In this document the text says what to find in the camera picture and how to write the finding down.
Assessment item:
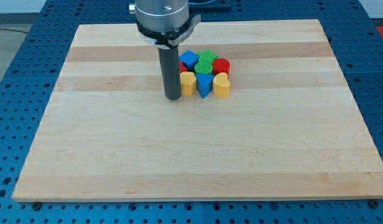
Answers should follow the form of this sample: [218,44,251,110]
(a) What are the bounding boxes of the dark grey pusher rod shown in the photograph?
[158,47,182,100]

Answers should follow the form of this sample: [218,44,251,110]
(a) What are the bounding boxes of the green star block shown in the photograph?
[198,49,218,63]

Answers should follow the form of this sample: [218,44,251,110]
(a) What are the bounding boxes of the yellow pentagon block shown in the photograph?
[180,72,196,96]

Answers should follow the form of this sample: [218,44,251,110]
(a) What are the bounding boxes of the red cylinder block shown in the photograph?
[212,58,231,77]

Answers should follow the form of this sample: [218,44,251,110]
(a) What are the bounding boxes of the blue triangle block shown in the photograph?
[195,74,215,98]

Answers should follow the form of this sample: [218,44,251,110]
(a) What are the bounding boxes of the yellow heart block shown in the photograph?
[213,72,231,98]

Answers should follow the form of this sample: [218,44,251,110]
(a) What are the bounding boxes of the blue cube block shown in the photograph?
[179,50,200,72]

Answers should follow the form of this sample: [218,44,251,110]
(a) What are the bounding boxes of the green cylinder block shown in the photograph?
[194,61,213,75]

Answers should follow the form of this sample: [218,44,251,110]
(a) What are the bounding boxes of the light wooden board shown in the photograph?
[12,19,383,202]

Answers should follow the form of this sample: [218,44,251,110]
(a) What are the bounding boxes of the red star block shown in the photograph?
[179,60,188,73]

